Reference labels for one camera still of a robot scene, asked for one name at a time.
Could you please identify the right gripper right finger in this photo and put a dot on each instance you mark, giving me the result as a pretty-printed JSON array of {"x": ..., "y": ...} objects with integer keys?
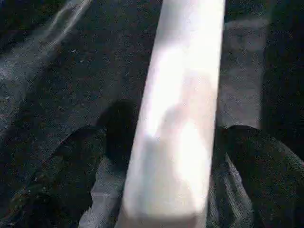
[{"x": 273, "y": 185}]

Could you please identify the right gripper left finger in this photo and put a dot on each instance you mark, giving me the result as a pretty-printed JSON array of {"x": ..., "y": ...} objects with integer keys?
[{"x": 59, "y": 185}]

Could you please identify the black mat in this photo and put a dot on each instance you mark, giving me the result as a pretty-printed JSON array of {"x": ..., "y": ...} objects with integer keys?
[{"x": 59, "y": 71}]

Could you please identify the white plastic table leg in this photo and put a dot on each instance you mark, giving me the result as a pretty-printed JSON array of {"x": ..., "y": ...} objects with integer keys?
[{"x": 180, "y": 95}]

